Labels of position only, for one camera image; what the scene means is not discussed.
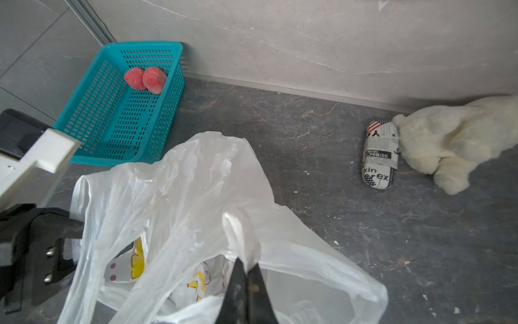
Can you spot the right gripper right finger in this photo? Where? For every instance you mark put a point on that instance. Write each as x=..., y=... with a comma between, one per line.
x=259, y=309

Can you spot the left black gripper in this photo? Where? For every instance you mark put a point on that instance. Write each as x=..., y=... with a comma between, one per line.
x=33, y=268

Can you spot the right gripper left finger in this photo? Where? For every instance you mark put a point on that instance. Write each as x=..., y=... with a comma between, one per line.
x=235, y=303

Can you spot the white printed plastic bag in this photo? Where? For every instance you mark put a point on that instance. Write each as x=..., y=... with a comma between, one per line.
x=160, y=239

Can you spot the red peach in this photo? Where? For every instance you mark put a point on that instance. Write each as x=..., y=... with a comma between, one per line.
x=134, y=79
x=154, y=80

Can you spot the teal plastic basket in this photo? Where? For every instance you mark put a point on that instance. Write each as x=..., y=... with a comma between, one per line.
x=114, y=123

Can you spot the white plush toy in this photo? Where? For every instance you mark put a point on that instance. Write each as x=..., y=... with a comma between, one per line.
x=449, y=142

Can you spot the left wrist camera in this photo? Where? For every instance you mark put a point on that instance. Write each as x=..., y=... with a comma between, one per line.
x=28, y=144

